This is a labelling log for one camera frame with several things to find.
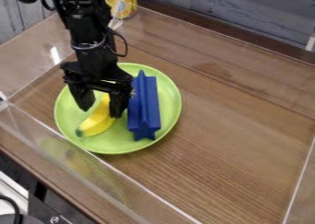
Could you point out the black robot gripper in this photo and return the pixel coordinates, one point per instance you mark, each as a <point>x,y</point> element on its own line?
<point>96,72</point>

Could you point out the blue star-shaped block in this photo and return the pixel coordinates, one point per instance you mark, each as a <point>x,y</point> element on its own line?
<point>144,120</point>

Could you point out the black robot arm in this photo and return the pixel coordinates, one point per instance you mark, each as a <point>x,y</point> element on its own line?
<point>86,19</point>

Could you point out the green round plate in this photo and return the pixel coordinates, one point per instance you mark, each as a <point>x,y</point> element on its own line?
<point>116,140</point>

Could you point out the clear acrylic tray wall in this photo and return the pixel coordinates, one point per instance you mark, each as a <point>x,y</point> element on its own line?
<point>237,162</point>

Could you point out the yellow toy banana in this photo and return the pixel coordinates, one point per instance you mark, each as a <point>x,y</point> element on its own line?
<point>99,120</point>

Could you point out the black device with knob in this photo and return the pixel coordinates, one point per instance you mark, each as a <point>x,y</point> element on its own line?
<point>55,211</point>

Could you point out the yellow labelled tin can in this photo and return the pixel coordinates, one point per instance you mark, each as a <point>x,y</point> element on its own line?
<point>124,8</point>

